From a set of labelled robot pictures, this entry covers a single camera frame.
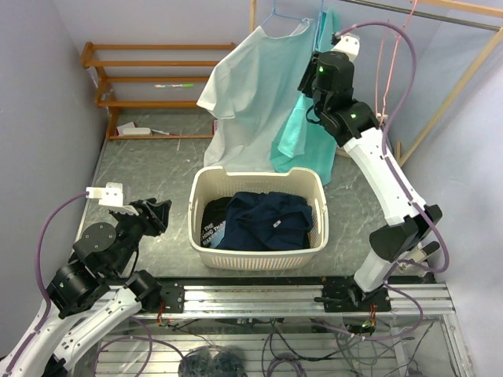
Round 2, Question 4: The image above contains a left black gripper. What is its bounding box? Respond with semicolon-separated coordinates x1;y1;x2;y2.
108;196;172;275

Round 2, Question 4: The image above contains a teal t shirt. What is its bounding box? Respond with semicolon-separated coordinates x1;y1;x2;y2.
270;9;340;185

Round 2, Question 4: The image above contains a pink wire hanger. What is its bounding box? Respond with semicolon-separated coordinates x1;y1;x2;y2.
375;0;420;123

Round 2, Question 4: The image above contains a navy blue t shirt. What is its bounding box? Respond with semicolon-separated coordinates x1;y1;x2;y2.
215;192;314;251

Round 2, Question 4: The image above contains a blue hanger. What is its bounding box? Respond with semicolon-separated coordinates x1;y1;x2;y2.
259;0;309;27
314;0;327;51

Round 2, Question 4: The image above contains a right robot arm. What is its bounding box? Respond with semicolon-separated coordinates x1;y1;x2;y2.
299;51;442;311

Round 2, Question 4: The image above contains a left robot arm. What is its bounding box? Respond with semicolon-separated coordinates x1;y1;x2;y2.
1;198;172;376

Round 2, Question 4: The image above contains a white t shirt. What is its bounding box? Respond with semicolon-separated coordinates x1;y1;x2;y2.
197;19;316;172

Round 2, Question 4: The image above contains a black printed t shirt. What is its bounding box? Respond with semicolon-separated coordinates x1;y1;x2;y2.
200;197;231;248

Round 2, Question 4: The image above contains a blue hanger under white shirt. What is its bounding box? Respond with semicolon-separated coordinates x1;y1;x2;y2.
259;0;309;27

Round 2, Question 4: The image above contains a cream plastic laundry basket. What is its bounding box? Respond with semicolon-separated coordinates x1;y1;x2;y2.
187;166;329;271

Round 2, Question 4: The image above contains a red white pen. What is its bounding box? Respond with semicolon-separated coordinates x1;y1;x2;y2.
151;129;180;137

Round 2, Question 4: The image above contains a white box on rack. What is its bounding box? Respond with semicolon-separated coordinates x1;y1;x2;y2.
116;122;152;137

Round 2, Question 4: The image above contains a green white marker pen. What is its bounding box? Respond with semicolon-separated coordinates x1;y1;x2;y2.
154;82;195;89

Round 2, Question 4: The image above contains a wooden shoe rack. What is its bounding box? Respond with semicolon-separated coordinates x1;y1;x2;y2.
80;42;236;141

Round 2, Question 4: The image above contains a metal hanging rod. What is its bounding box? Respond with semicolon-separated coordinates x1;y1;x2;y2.
341;0;500;31

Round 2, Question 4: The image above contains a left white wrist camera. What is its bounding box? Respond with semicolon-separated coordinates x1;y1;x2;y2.
86;182;138;215

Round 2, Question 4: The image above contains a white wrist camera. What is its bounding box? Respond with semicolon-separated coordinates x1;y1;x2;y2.
86;182;138;215
332;33;360;63

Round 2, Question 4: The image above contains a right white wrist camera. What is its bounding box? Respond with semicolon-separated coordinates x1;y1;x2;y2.
332;33;360;63

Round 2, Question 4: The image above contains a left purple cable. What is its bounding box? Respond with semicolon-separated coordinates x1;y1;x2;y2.
6;192;90;372

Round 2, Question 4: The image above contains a purple cable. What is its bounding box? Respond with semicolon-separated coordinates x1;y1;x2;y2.
6;192;90;372
337;20;451;315

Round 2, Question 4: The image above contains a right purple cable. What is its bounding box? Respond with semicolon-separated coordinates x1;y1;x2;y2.
337;20;451;315

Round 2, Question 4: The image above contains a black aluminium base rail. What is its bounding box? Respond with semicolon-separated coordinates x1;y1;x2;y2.
113;276;394;314

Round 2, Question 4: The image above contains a wooden clothes rack frame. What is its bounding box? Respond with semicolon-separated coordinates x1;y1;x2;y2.
248;0;503;168

